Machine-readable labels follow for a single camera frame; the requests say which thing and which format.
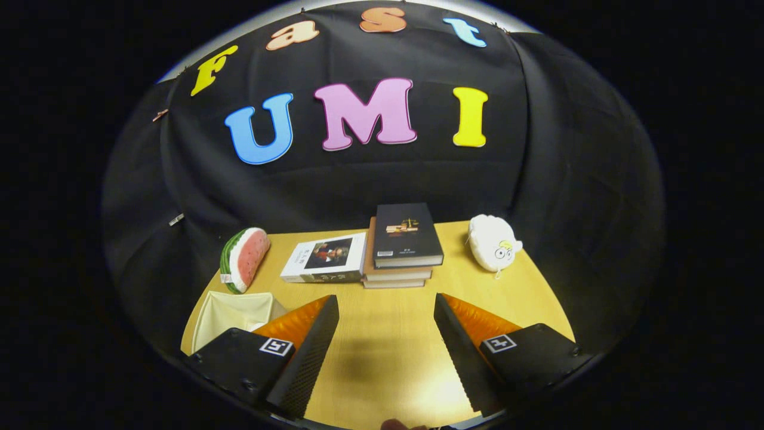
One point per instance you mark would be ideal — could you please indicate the white plush toy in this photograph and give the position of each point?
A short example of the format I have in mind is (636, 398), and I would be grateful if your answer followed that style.
(492, 242)

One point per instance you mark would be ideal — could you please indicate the black backdrop cloth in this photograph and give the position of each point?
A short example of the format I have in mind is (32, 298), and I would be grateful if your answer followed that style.
(370, 173)

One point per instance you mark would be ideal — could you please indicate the thin brown book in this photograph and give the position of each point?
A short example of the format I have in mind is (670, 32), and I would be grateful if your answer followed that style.
(394, 283)

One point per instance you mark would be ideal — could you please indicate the pink cloth clip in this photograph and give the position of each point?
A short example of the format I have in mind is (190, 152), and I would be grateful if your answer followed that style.
(160, 114)

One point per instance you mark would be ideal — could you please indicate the cream fabric storage box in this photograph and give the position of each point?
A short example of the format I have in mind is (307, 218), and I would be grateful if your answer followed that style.
(230, 313)

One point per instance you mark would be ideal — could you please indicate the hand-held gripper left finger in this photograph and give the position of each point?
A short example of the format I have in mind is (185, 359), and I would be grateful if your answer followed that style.
(310, 358)

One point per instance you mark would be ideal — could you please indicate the watermelon slice plush toy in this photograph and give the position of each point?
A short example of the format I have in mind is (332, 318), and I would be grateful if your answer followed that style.
(248, 257)

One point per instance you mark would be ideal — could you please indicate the silver cloth clip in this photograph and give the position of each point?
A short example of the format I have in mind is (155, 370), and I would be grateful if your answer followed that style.
(176, 220)

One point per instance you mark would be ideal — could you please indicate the black hardcover book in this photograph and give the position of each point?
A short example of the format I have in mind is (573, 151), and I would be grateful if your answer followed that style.
(409, 233)

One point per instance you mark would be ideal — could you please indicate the white portrait cover book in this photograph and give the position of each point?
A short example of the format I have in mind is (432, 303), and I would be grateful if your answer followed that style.
(325, 257)

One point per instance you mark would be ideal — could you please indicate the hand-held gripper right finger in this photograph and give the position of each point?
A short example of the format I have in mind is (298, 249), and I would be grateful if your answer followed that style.
(462, 358)

